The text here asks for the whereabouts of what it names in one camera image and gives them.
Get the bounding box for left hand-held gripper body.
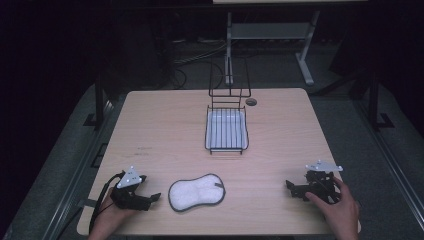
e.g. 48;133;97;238
109;165;153;212

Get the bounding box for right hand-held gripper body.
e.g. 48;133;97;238
303;159;344;205

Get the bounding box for white sponge with grey edge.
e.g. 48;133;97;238
167;173;227;213

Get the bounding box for black wire rack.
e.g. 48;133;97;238
204;55;252;156

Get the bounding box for person's left hand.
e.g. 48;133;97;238
87;188;135;240

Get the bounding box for person's right hand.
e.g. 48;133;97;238
304;175;362;240

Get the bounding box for white plastic drip tray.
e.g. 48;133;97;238
205;108;250;150

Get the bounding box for grey metal stand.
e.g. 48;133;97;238
225;10;322;87

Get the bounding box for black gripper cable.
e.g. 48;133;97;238
88;172;125;235

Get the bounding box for aluminium floor rail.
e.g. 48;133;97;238
41;98;116;240
351;98;424;223

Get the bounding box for black metal post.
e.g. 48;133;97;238
82;71;106;130
366;71;396;132

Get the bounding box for bundle of floor cables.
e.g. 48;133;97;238
168;37;232;89

